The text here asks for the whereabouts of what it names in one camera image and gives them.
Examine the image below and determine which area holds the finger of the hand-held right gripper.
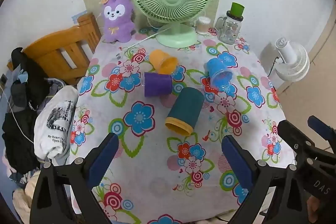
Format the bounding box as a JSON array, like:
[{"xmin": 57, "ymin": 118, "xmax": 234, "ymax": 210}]
[
  {"xmin": 277, "ymin": 120, "xmax": 316, "ymax": 161},
  {"xmin": 307, "ymin": 115, "xmax": 336, "ymax": 142}
]

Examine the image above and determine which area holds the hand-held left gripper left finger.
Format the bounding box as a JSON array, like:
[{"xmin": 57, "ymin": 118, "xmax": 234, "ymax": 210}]
[{"xmin": 30, "ymin": 133, "xmax": 120, "ymax": 224}]

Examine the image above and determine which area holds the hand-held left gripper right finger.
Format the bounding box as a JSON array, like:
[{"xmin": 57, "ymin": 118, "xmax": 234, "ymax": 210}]
[{"xmin": 222, "ymin": 135, "xmax": 310, "ymax": 224}]

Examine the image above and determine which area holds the dark teal cup yellow rim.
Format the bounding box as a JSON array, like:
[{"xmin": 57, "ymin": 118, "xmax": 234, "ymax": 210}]
[{"xmin": 165, "ymin": 87, "xmax": 205, "ymax": 136}]

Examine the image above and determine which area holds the blue cup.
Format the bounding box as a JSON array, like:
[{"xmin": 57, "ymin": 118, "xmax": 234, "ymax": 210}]
[{"xmin": 206, "ymin": 58, "xmax": 234, "ymax": 89}]

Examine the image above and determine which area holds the purple cup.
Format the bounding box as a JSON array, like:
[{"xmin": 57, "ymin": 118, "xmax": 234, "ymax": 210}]
[{"xmin": 143, "ymin": 72, "xmax": 173, "ymax": 97}]

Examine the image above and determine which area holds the orange cup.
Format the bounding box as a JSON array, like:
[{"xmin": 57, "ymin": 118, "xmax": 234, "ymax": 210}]
[{"xmin": 149, "ymin": 49, "xmax": 180, "ymax": 75}]

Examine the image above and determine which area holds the person's right hand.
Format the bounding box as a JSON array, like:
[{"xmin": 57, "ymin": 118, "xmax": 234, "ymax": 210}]
[{"xmin": 308, "ymin": 196, "xmax": 325, "ymax": 223}]

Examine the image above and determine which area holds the floral tablecloth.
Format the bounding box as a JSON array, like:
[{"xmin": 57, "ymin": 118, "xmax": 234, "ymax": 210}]
[{"xmin": 70, "ymin": 27, "xmax": 295, "ymax": 224}]

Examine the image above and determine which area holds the white printed shirt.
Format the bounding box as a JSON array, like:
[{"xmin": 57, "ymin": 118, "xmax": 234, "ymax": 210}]
[{"xmin": 34, "ymin": 86, "xmax": 79, "ymax": 161}]

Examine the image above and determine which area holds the white fan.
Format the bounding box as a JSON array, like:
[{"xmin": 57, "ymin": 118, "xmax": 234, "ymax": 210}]
[{"xmin": 274, "ymin": 38, "xmax": 310, "ymax": 82}]

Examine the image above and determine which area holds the beige cloth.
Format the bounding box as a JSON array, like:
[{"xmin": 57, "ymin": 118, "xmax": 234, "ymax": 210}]
[{"xmin": 13, "ymin": 177, "xmax": 36, "ymax": 224}]

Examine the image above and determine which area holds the pile of dark clothes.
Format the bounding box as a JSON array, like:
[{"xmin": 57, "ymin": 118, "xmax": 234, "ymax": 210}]
[{"xmin": 3, "ymin": 48, "xmax": 66, "ymax": 174}]

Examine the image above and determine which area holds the glass mug jar green lid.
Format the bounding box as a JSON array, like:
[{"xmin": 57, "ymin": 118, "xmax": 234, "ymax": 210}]
[{"xmin": 215, "ymin": 2, "xmax": 245, "ymax": 45}]

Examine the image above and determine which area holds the wooden chair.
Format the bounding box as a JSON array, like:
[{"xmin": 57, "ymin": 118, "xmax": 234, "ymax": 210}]
[{"xmin": 7, "ymin": 13, "xmax": 102, "ymax": 85}]

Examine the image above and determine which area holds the purple plush toy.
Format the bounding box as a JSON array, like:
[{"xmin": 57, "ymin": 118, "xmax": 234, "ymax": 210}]
[{"xmin": 101, "ymin": 0, "xmax": 136, "ymax": 43}]

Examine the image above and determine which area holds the clear cotton swab container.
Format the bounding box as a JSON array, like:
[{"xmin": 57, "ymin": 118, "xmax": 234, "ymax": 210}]
[{"xmin": 196, "ymin": 16, "xmax": 211, "ymax": 35}]

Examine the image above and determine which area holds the black cord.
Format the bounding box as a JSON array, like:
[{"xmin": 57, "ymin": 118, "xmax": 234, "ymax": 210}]
[{"xmin": 268, "ymin": 56, "xmax": 279, "ymax": 78}]

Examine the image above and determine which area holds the white cable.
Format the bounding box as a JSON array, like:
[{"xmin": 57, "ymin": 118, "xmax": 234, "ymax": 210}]
[{"xmin": 0, "ymin": 82, "xmax": 36, "ymax": 145}]

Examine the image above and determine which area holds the white fan cord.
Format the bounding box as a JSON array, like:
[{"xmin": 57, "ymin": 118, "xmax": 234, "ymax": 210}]
[{"xmin": 130, "ymin": 26, "xmax": 168, "ymax": 47}]

